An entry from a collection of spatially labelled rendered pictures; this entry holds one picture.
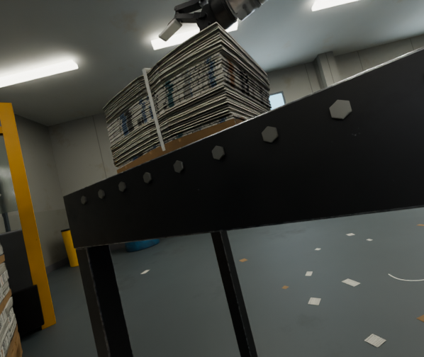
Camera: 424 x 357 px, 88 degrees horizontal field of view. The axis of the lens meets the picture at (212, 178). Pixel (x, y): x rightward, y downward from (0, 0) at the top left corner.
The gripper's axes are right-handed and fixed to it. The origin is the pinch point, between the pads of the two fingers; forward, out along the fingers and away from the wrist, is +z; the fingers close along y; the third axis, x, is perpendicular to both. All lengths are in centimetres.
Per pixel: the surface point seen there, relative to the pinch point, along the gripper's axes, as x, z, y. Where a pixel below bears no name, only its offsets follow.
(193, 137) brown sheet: -13.3, -7.3, 29.5
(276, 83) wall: 446, 45, -165
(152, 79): -12.4, -1.2, 12.2
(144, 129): -13.3, 5.1, 21.6
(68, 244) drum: 130, 411, 29
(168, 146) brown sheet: -13.2, -0.2, 28.4
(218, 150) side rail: -26.3, -18.8, 37.6
